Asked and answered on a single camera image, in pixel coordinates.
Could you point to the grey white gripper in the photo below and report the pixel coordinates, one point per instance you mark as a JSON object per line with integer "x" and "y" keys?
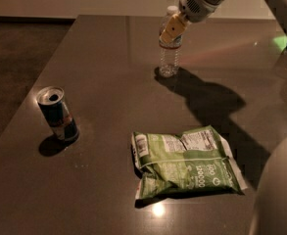
{"x": 195, "y": 8}

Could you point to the clear plastic water bottle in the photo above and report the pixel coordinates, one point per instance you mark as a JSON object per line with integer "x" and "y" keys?
{"x": 169, "y": 55}

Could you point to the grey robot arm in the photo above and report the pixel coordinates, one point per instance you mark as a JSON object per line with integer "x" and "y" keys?
{"x": 270, "y": 210}

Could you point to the blue silver redbull can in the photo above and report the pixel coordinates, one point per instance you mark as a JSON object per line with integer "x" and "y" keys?
{"x": 52, "y": 103}

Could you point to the green chip bag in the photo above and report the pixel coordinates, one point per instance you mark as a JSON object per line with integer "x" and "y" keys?
{"x": 197, "y": 161}

